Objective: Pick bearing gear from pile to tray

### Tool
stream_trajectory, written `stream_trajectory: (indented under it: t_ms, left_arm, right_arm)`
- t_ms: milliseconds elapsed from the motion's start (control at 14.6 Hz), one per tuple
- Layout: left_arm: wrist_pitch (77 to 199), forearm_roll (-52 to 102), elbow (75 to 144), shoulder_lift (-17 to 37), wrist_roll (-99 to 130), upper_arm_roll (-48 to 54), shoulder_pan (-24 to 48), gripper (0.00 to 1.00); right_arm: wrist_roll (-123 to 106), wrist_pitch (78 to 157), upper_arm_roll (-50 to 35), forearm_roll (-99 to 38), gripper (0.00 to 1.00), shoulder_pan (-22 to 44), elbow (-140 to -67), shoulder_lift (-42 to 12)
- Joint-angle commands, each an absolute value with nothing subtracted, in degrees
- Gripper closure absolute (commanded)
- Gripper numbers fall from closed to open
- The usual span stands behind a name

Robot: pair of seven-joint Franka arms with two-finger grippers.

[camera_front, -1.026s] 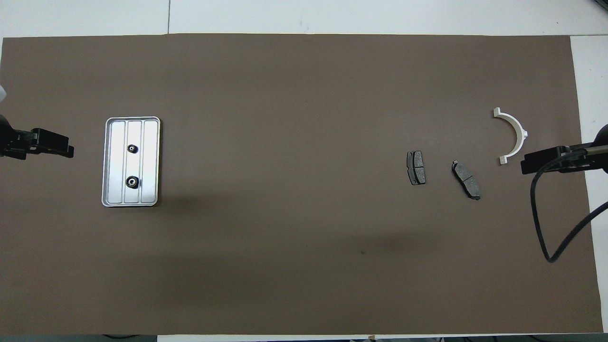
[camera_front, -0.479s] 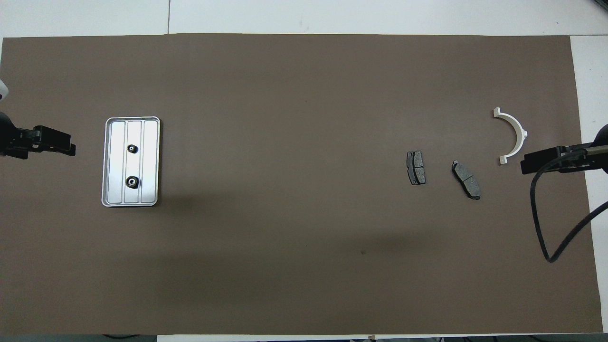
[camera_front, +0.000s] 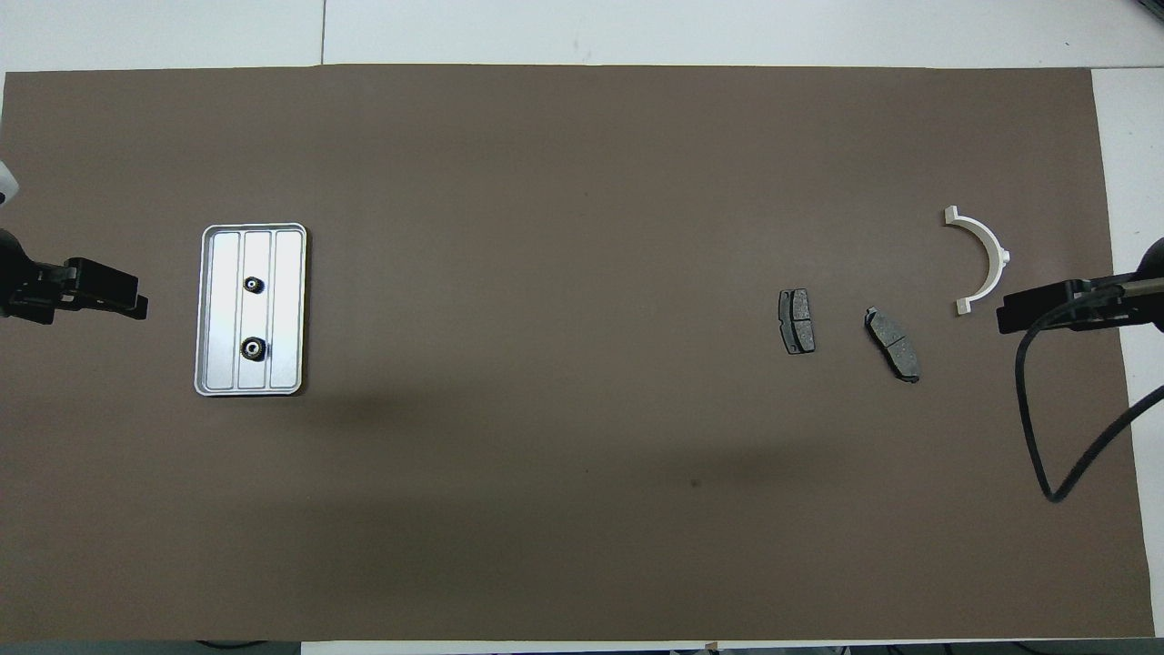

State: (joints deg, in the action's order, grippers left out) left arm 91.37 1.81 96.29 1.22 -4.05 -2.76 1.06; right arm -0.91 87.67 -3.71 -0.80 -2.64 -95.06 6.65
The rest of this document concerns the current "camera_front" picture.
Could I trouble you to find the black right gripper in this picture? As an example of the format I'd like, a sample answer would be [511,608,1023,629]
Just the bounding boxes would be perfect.
[995,237,1164,336]

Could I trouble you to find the brown table mat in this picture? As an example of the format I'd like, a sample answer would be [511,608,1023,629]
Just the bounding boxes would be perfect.
[0,64,1156,645]

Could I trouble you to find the white curved plastic bracket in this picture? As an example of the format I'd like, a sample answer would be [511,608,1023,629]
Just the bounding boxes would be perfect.
[943,206,1013,317]

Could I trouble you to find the curved dark grey brake pad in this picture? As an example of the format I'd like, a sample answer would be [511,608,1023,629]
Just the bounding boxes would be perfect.
[864,307,922,384]

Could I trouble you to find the rectangular dark grey brake pad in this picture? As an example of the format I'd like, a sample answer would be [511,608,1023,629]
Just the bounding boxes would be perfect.
[778,288,817,356]

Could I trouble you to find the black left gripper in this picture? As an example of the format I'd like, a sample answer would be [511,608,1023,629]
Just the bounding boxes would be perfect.
[0,227,149,325]

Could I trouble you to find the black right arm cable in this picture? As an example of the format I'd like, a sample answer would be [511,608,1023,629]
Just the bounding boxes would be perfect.
[1014,277,1164,503]

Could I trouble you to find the silver metal tray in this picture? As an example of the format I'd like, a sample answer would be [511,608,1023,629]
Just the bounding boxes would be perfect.
[194,223,308,398]

